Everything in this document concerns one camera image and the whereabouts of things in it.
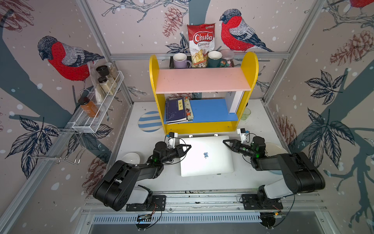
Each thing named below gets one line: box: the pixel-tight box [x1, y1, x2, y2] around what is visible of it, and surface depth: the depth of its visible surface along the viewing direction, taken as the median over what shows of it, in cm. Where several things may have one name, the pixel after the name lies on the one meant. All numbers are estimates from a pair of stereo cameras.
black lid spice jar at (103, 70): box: [95, 64, 118, 89], surface depth 81 cm
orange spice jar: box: [77, 97, 100, 119], surface depth 68 cm
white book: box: [224, 90, 245, 115], surface depth 87 cm
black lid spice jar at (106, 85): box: [97, 76, 115, 96], surface depth 78 cm
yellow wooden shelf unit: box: [149, 52, 260, 135], surface depth 87 cm
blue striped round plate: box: [137, 111, 163, 133], surface depth 109 cm
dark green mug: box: [207, 50, 223, 68], surface depth 85 cm
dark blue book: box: [165, 97, 188, 125], surface depth 94 cm
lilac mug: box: [173, 52, 192, 69], surface depth 85 cm
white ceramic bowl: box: [121, 152, 141, 164], surface depth 87 cm
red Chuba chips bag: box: [187, 23, 216, 68], surface depth 83 cm
